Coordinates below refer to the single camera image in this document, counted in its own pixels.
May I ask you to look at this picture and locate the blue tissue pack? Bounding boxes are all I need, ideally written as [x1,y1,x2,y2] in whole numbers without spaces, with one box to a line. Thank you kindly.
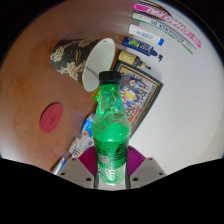
[79,113,96,138]

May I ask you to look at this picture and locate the white bottle with blue cap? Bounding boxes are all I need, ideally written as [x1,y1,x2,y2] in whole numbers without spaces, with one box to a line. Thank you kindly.
[128,23,165,47]

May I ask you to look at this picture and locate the framed group photo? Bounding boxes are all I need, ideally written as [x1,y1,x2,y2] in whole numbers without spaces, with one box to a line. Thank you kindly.
[113,60,164,138]

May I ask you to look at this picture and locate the amber pump bottle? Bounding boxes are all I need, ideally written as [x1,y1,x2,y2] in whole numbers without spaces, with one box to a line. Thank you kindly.
[117,49,152,70]

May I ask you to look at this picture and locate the green plastic drink bottle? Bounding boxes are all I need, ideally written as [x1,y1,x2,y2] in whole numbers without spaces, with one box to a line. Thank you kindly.
[90,70,132,187]

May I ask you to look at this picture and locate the patterned small pouch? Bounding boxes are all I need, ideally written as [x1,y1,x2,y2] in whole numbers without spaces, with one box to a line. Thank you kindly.
[68,134,83,154]

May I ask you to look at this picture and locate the floral patterned paper cup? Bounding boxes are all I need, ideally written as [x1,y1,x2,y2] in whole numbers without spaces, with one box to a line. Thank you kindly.
[49,37,116,93]

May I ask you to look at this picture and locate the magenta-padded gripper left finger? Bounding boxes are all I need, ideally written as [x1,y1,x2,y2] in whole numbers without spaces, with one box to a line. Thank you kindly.
[57,145,101,190]

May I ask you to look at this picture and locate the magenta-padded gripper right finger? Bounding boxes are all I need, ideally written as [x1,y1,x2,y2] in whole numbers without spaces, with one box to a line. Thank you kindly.
[125,145,167,189]

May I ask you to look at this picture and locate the dark blue pump bottle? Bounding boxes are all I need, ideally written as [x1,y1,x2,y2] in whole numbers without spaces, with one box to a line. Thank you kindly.
[122,35,164,63]

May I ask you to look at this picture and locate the long pink carton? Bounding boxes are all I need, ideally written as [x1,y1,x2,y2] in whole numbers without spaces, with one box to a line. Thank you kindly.
[133,2,202,49]

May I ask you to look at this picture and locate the flat round red coaster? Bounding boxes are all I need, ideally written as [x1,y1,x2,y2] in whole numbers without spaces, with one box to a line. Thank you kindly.
[39,102,64,134]

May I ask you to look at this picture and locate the long green-white carton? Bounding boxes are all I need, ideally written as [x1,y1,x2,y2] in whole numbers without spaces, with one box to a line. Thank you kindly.
[132,12,198,55]

